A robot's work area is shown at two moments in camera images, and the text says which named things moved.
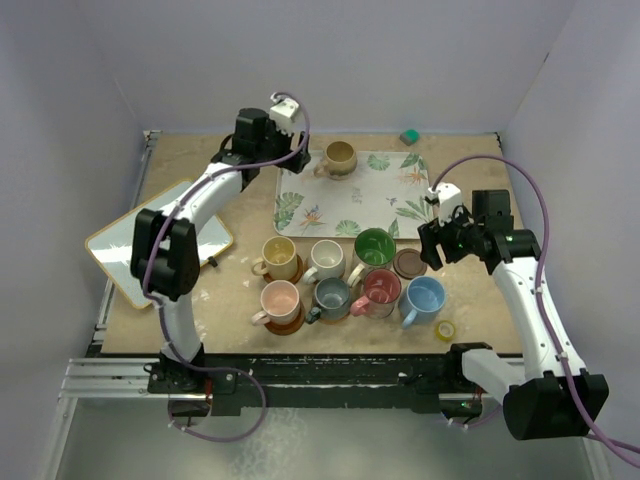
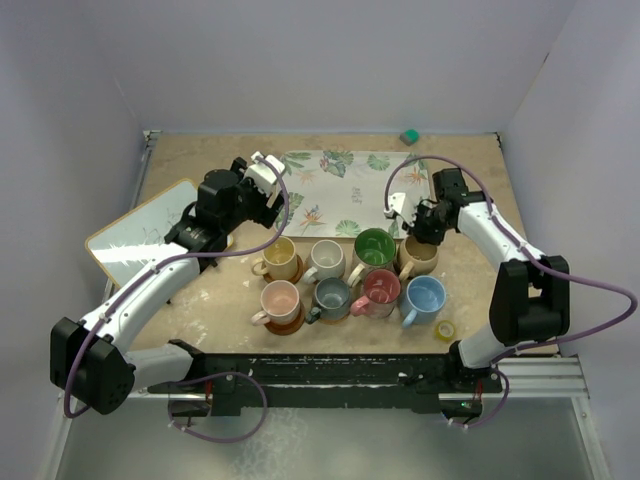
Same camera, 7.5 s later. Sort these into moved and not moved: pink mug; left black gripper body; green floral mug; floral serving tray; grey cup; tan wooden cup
Moved: left black gripper body; tan wooden cup
Not moved: green floral mug; grey cup; floral serving tray; pink mug
